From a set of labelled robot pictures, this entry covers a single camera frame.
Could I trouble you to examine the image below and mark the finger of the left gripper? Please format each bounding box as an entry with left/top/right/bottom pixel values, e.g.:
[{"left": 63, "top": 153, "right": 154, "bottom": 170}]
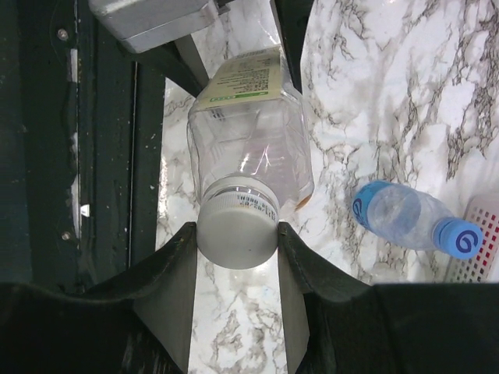
[
  {"left": 271, "top": 0, "right": 314, "bottom": 93},
  {"left": 126, "top": 34, "right": 210, "bottom": 97}
]

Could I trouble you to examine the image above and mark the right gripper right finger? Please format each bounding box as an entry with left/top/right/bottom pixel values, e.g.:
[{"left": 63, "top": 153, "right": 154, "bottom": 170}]
[{"left": 278, "top": 222, "right": 498, "bottom": 373}]

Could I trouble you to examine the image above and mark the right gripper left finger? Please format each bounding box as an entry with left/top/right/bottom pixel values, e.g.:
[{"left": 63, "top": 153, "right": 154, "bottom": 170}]
[{"left": 1, "top": 222, "right": 197, "bottom": 373}]

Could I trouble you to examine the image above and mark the blue small water bottle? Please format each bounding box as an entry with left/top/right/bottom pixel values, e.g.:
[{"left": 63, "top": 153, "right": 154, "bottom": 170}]
[{"left": 352, "top": 180, "right": 462, "bottom": 252}]

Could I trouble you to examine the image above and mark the blue bottle cap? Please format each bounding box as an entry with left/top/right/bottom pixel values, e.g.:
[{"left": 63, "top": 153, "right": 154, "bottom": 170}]
[{"left": 433, "top": 217, "right": 483, "bottom": 259}]

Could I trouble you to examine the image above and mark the white bottle cap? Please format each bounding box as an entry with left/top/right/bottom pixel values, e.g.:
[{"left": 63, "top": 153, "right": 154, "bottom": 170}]
[{"left": 196, "top": 192, "right": 278, "bottom": 270}]

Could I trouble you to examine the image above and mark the white plastic fruit basket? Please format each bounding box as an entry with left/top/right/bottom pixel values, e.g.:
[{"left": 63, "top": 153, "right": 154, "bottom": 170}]
[{"left": 444, "top": 196, "right": 499, "bottom": 284}]

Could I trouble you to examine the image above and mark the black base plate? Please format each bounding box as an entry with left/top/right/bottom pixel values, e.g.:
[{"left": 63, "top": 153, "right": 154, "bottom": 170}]
[{"left": 1, "top": 1, "right": 165, "bottom": 294}]

